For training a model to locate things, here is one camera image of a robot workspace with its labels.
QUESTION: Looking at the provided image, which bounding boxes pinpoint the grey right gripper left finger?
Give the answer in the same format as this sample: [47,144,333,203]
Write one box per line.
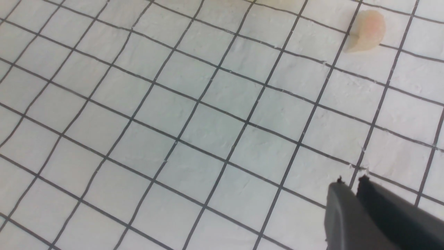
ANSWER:
[324,177,399,250]

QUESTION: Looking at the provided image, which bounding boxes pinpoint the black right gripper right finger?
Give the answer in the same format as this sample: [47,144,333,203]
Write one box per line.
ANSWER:
[356,175,443,250]

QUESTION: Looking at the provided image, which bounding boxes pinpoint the white black grid tablecloth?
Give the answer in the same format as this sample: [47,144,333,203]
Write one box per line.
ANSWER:
[1,0,443,250]

